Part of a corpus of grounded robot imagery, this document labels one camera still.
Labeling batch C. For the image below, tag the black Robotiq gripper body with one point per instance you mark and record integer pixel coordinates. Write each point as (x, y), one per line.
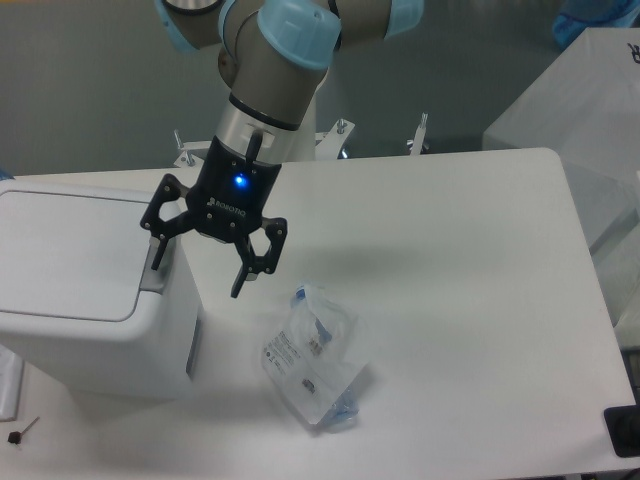
(226, 202)

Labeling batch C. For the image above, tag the white push-lid trash can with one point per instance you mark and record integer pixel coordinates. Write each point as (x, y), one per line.
(81, 297)

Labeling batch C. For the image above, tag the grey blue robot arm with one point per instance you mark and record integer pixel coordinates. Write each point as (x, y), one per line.
(273, 57)

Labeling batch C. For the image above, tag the clear plastic bag with print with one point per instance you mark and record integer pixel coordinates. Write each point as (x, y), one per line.
(314, 357)

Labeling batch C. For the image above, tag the clear plastic sheet at left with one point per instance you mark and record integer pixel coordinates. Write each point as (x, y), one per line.
(12, 370)

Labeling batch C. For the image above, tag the small black pin tool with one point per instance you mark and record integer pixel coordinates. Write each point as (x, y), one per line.
(16, 437)

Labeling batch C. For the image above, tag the blue shoe cover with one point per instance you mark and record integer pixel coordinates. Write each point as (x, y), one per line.
(574, 17)

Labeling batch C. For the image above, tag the black device at table edge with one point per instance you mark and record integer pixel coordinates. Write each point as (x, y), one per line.
(623, 426)

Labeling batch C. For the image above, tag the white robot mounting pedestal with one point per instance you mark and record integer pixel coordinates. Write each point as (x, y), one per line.
(320, 140)

